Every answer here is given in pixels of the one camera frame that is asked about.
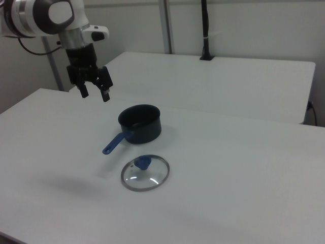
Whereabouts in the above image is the black camera pole with clamp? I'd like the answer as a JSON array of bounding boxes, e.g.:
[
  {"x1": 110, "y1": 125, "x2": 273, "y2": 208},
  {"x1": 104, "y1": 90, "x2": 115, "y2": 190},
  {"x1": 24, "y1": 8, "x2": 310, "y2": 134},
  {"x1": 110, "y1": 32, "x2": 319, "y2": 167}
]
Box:
[{"x1": 199, "y1": 0, "x2": 216, "y2": 61}]

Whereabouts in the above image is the black wall cable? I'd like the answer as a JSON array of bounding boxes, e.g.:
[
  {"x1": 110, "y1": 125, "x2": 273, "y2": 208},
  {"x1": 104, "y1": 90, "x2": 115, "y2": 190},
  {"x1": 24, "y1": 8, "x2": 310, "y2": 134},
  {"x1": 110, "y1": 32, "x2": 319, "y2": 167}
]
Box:
[{"x1": 307, "y1": 101, "x2": 318, "y2": 126}]

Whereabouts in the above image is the white back table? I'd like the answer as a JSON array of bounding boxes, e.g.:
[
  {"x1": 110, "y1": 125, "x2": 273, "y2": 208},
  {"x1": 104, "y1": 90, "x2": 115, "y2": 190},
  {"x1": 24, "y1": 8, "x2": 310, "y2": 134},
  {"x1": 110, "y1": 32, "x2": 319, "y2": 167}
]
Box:
[{"x1": 68, "y1": 51, "x2": 316, "y2": 125}]

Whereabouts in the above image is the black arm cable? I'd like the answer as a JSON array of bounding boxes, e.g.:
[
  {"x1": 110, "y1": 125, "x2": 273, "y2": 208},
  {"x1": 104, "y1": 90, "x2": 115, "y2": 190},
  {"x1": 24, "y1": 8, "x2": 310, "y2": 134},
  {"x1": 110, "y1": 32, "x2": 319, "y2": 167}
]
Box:
[{"x1": 17, "y1": 38, "x2": 63, "y2": 56}]

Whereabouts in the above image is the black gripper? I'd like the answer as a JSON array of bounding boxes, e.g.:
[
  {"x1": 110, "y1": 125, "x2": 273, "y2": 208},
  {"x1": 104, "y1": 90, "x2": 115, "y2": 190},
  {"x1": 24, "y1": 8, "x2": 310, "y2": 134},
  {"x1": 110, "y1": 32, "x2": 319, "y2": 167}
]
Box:
[{"x1": 65, "y1": 43, "x2": 114, "y2": 103}]

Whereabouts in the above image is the grey metal wall post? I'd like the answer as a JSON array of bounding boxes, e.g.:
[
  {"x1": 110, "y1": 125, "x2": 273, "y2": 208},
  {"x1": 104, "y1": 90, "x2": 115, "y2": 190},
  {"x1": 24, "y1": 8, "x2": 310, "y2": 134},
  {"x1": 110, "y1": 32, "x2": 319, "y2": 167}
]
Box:
[{"x1": 158, "y1": 0, "x2": 176, "y2": 54}]

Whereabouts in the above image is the grey metal frame post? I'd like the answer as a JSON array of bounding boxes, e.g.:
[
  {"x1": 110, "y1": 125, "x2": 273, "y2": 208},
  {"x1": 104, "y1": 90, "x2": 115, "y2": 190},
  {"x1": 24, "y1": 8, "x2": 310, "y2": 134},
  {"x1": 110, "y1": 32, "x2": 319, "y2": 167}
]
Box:
[{"x1": 41, "y1": 35, "x2": 64, "y2": 92}]

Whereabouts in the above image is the dark saucepan with blue handle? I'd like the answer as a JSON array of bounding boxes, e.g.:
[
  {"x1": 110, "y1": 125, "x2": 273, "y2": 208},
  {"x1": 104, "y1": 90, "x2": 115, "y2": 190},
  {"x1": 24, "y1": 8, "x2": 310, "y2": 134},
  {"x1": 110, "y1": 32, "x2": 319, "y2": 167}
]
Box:
[{"x1": 102, "y1": 104, "x2": 162, "y2": 155}]

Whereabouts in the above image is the glass lid with blue knob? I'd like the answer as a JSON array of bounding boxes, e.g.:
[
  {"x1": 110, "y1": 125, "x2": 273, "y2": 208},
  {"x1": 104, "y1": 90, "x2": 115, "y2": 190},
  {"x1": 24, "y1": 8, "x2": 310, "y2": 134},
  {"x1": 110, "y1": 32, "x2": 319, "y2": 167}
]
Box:
[{"x1": 120, "y1": 154, "x2": 170, "y2": 192}]

